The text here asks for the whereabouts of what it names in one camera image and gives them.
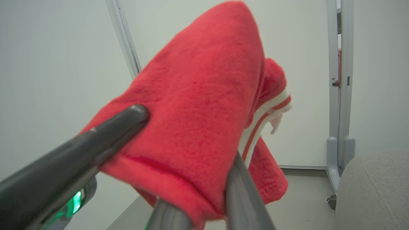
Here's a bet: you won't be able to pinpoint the grey partition frame bar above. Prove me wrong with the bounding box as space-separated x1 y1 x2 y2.
105 0 142 80

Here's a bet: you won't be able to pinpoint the grey fabric sofa seat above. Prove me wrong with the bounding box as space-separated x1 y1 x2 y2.
335 149 409 230

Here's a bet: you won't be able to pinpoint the grey partition post with foot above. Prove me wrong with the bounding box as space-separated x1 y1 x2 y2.
326 0 356 194

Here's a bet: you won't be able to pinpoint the red shorts with white stripe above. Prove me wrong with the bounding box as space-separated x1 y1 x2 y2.
78 0 293 230

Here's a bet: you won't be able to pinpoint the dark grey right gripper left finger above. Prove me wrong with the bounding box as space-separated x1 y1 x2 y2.
145 197 194 230

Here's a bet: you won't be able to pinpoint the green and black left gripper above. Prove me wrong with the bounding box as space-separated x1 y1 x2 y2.
0 104 151 230

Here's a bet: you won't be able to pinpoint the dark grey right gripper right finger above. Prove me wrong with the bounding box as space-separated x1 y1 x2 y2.
224 152 276 230

